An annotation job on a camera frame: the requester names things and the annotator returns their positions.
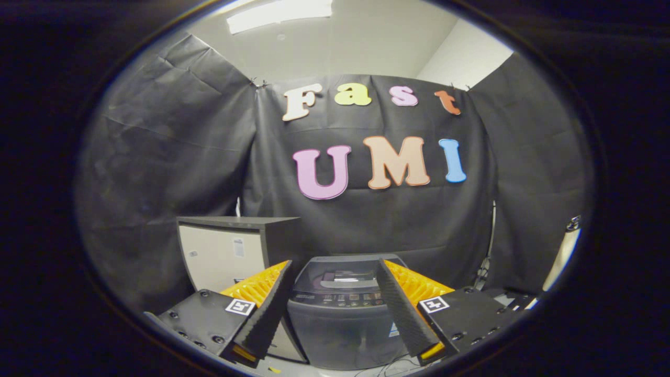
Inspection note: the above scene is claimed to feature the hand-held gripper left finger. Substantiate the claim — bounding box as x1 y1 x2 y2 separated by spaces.
144 259 296 370

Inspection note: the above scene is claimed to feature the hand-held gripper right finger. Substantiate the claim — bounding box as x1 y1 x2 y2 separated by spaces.
376 258 529 367

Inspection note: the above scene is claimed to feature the grey washing machine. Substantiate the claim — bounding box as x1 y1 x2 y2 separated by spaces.
285 254 414 370

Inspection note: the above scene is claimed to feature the white cabinet with dark top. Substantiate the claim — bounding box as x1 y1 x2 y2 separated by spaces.
176 216 309 364

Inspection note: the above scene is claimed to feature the black backdrop cloth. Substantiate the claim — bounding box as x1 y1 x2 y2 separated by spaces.
76 31 595 315

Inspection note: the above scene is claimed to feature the backdrop stand pole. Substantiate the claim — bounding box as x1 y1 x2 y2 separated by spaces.
474 199 498 291

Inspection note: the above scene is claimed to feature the black box on floor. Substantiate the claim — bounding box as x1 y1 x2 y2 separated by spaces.
482 288 537 309

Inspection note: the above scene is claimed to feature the white cylindrical bag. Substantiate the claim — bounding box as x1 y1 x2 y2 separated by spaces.
542 215 582 292

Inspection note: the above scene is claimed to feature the ceiling light panel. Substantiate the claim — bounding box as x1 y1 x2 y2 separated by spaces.
227 0 333 35

